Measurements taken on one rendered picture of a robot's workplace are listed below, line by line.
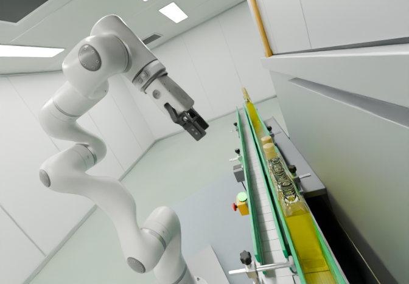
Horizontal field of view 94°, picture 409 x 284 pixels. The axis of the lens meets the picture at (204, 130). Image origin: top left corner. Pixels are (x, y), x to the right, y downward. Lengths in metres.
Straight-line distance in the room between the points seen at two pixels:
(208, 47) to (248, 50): 1.20
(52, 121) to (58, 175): 0.16
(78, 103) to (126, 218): 0.39
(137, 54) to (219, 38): 5.92
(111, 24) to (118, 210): 0.55
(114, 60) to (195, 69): 6.02
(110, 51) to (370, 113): 0.42
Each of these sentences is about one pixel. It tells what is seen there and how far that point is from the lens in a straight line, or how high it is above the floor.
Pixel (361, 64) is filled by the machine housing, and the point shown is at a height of 1.55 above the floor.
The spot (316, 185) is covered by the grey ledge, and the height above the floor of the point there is 1.05.
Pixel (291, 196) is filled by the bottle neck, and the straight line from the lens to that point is 0.52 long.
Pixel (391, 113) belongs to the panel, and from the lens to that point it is 0.32.
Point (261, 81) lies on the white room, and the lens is 6.42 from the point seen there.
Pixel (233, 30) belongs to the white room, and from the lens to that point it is 6.35.
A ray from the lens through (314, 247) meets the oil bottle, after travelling 0.62.
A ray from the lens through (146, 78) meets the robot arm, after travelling 0.45.
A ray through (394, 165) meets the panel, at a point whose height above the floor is 1.43.
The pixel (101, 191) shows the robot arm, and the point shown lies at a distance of 0.74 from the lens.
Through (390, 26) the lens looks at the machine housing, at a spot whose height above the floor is 1.58.
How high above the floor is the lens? 1.62
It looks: 16 degrees down
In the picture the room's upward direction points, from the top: 24 degrees counter-clockwise
